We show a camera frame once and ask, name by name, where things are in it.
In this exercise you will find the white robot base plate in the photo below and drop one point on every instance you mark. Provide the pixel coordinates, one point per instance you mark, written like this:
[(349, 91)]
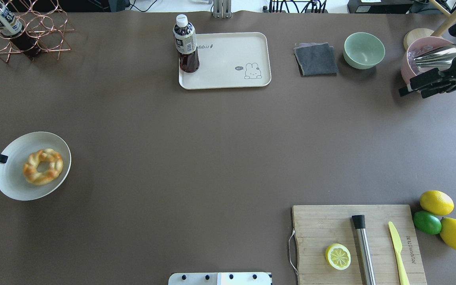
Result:
[(221, 278)]

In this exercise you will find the green lime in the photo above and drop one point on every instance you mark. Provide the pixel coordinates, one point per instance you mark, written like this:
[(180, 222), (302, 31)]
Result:
[(427, 222)]

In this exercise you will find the half lemon slice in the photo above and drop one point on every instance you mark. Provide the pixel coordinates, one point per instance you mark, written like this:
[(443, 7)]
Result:
[(338, 256)]

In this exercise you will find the yellow plastic knife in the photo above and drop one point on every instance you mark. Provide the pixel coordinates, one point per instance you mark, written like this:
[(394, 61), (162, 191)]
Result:
[(397, 245)]

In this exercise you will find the pink bowl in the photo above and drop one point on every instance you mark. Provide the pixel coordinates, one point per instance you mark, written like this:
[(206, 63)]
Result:
[(425, 54)]

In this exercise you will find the green ceramic bowl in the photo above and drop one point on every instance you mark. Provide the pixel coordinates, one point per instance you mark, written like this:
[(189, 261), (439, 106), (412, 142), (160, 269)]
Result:
[(363, 50)]

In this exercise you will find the wooden round lid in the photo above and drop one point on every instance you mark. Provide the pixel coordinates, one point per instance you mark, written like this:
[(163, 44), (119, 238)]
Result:
[(414, 35)]

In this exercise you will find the grey folded cloth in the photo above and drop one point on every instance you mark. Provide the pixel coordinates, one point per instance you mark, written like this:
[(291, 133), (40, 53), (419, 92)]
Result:
[(315, 59)]

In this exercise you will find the wooden cutting board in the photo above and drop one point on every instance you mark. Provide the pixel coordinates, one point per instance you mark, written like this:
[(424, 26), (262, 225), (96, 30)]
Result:
[(318, 226)]

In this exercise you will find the twisted glazed donut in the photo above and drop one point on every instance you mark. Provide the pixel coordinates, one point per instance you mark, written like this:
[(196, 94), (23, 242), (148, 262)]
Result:
[(43, 166)]

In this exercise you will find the yellow lemon upper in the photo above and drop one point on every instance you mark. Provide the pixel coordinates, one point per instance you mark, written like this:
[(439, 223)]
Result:
[(436, 202)]

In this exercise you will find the steel cylinder tool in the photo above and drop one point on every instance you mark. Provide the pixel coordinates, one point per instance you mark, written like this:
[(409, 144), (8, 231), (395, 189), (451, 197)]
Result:
[(365, 255)]

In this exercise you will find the white round plate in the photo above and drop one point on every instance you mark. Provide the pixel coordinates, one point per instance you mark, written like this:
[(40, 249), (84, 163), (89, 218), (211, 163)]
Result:
[(12, 179)]

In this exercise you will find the cream rabbit tray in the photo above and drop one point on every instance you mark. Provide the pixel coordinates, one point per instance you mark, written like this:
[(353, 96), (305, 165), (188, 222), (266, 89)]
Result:
[(230, 60)]

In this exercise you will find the copper wire bottle rack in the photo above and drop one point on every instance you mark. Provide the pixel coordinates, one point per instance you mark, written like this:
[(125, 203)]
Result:
[(44, 21)]

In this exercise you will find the dark tea bottle on tray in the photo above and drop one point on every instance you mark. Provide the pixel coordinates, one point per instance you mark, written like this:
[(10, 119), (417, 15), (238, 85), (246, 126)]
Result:
[(186, 44)]

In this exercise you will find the tea bottle in rack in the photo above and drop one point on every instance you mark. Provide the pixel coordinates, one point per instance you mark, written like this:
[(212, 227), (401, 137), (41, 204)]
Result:
[(14, 30)]

